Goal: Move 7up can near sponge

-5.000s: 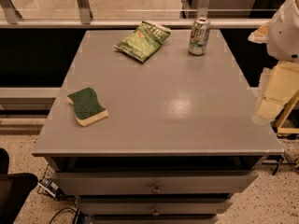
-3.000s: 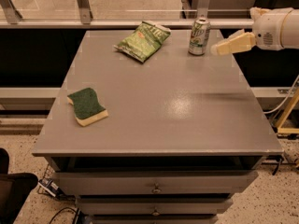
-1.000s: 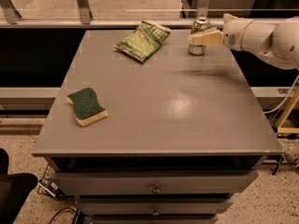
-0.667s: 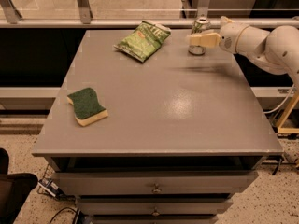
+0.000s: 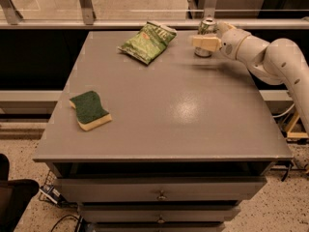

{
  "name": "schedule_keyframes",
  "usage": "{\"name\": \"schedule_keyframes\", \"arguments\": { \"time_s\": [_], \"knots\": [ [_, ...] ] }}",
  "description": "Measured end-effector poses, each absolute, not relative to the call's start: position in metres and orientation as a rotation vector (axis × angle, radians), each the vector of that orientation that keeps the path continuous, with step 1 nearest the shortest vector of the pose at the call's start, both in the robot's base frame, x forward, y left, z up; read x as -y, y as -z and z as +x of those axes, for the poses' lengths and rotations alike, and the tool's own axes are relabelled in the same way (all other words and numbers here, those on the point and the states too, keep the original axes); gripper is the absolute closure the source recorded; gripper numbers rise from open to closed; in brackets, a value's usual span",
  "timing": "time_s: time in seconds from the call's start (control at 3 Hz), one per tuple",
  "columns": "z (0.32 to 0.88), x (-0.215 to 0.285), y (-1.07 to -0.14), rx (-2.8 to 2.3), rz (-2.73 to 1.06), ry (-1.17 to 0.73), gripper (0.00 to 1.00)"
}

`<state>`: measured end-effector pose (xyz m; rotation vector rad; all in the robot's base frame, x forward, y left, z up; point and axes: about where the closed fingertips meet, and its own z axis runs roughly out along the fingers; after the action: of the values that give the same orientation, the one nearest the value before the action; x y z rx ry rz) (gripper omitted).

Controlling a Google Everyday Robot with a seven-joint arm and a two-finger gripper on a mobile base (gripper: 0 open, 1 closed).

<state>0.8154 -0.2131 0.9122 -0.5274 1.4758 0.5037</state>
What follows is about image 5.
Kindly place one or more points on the power strip on floor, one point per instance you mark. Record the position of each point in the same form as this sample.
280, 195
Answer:
51, 193

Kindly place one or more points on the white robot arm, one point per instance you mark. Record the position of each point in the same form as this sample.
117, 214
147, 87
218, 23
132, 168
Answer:
278, 62

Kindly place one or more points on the yellow wooden frame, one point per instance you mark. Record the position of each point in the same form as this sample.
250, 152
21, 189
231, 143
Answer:
294, 128

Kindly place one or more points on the green chip bag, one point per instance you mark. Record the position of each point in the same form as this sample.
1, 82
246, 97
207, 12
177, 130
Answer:
152, 39

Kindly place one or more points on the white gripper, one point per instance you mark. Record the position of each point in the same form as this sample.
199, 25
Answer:
230, 43

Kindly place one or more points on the green yellow sponge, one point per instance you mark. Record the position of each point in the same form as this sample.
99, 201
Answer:
89, 112

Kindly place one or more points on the green 7up soda can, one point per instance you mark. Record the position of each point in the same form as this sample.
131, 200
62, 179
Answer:
207, 27

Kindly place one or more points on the grey drawer cabinet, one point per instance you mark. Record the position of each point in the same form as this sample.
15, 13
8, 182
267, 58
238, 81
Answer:
181, 116

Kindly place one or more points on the black chair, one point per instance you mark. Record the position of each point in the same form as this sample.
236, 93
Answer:
15, 196

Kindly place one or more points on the metal window railing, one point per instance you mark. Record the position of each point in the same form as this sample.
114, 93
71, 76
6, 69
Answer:
103, 14

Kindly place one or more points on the top grey drawer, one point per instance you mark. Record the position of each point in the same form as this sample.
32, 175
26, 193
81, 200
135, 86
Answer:
159, 189

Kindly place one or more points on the grey drawer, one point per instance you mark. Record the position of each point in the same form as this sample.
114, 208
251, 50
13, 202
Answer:
159, 213
159, 189

